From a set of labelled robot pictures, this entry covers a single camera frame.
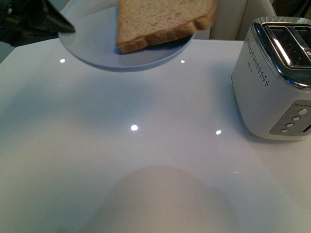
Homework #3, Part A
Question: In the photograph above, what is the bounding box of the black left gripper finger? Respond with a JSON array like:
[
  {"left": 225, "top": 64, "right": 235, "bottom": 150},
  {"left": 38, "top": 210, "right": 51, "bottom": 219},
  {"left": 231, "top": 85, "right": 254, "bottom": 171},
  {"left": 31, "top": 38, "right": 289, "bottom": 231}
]
[{"left": 0, "top": 0, "right": 75, "bottom": 46}]

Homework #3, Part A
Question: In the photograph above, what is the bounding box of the light blue round plate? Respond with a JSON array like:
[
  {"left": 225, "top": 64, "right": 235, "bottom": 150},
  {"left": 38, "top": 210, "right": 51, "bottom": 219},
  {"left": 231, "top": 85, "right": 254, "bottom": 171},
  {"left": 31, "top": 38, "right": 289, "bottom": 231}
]
[{"left": 59, "top": 0, "right": 194, "bottom": 72}]

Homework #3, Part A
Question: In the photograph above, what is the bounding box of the brown bread slice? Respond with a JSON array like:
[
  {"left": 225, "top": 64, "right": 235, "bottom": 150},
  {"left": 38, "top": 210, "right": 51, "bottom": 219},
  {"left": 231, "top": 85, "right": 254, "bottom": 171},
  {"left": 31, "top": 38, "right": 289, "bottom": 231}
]
[{"left": 116, "top": 0, "right": 217, "bottom": 54}]

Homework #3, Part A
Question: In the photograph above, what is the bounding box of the beige chair right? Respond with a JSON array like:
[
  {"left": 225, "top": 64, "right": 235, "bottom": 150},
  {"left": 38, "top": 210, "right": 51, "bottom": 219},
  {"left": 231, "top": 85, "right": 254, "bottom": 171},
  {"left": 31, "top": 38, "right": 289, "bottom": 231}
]
[{"left": 209, "top": 0, "right": 276, "bottom": 41}]

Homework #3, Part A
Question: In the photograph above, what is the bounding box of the white chrome toaster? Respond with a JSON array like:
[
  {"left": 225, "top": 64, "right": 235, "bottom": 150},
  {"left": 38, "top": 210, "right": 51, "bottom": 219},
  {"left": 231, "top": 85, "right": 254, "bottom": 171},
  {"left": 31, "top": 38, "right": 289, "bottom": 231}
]
[{"left": 231, "top": 17, "right": 311, "bottom": 141}]

